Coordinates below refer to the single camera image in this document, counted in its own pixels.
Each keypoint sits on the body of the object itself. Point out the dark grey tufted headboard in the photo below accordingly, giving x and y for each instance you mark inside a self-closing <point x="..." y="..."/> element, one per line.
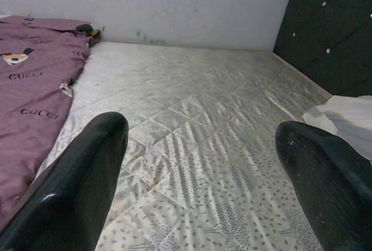
<point x="328" y="30"/>

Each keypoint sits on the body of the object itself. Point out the white quilted mattress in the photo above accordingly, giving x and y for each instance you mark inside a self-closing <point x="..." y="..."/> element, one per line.
<point x="197" y="103"/>

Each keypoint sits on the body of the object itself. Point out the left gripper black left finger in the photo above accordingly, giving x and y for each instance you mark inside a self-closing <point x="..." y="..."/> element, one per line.
<point x="64" y="193"/>

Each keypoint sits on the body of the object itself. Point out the purple printed blanket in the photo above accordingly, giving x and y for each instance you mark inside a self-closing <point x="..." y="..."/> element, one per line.
<point x="32" y="94"/>

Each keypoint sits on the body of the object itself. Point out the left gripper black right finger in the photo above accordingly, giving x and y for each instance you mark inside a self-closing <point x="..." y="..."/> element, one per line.
<point x="334" y="193"/>

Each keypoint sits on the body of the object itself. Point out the white pillow with tree print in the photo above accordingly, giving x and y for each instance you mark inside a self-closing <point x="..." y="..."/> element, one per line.
<point x="348" y="120"/>

